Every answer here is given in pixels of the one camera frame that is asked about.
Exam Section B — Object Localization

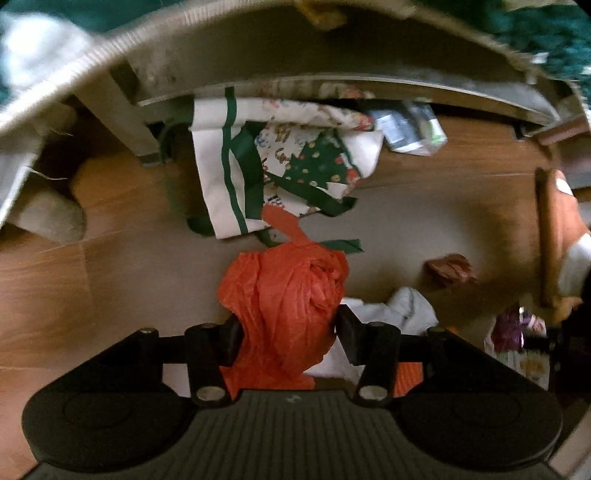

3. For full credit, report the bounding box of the crumpled white tissue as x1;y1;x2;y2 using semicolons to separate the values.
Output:
305;287;439;384

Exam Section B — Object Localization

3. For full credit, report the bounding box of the christmas print tote bag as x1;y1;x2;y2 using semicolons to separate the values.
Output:
158;85;386;255

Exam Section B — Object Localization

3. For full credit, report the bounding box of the teal and cream quilt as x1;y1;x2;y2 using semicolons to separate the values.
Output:
1;1;590;129

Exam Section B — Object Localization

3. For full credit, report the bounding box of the brown slipper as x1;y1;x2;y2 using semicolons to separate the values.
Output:
537;169;590;324

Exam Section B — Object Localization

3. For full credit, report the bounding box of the crumpled brown wrapper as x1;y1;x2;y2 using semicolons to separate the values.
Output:
425;254;478;287

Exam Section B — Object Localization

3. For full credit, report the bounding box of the red plastic bag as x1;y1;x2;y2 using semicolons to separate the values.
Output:
217;205;349;397

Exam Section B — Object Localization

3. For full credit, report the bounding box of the metal bed frame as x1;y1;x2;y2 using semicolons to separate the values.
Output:
73;8;567;167

